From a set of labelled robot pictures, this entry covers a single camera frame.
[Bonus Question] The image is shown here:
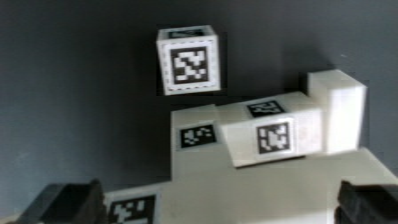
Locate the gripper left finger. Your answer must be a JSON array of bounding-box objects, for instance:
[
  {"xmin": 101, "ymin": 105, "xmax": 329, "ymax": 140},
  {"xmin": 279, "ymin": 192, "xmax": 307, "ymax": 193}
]
[{"xmin": 14, "ymin": 179, "xmax": 108, "ymax": 224}]

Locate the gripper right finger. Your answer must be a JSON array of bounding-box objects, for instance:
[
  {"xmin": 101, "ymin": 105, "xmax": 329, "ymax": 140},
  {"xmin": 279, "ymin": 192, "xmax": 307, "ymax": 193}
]
[{"xmin": 334, "ymin": 180, "xmax": 398, "ymax": 224}]

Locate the white chair back part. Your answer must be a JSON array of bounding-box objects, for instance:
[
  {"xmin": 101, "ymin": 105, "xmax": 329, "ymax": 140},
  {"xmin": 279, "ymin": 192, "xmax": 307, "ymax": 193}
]
[{"xmin": 105, "ymin": 70, "xmax": 398, "ymax": 224}]

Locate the white tagged nut cube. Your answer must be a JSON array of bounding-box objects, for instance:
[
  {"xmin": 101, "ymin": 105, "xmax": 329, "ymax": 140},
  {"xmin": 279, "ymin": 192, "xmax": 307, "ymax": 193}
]
[
  {"xmin": 218, "ymin": 100, "xmax": 322, "ymax": 167},
  {"xmin": 156, "ymin": 25, "xmax": 220, "ymax": 95}
]

